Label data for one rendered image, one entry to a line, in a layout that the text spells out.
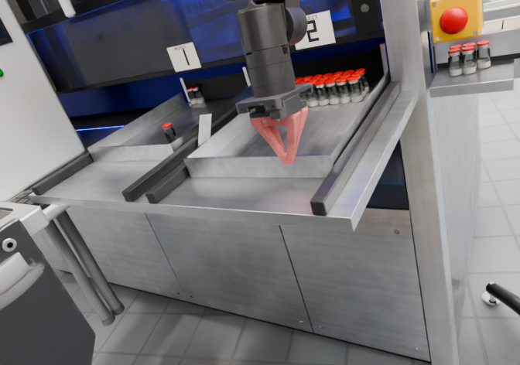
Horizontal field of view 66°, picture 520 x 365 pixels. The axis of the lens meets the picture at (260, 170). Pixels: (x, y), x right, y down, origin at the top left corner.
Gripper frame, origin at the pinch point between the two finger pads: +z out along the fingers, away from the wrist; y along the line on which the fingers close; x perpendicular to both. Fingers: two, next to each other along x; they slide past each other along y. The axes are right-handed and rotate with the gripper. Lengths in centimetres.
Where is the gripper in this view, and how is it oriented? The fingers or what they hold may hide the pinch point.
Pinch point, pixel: (287, 158)
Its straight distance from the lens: 55.1
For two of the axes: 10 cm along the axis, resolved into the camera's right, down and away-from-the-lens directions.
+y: 4.9, -3.6, 7.9
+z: 2.1, 9.3, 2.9
